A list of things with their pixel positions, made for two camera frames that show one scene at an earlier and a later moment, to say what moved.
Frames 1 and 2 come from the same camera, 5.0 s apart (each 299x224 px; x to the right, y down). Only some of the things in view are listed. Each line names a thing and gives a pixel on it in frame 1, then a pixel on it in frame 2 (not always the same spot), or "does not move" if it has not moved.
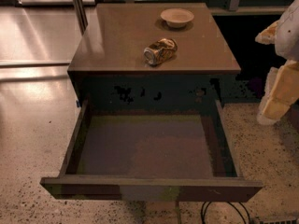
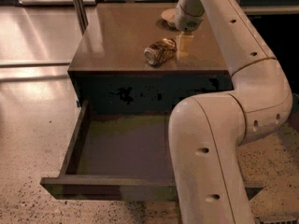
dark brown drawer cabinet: (107, 70) does not move
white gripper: (289, 37) → (186, 21)
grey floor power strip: (276, 220) does not move
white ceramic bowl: (177, 18) does not move
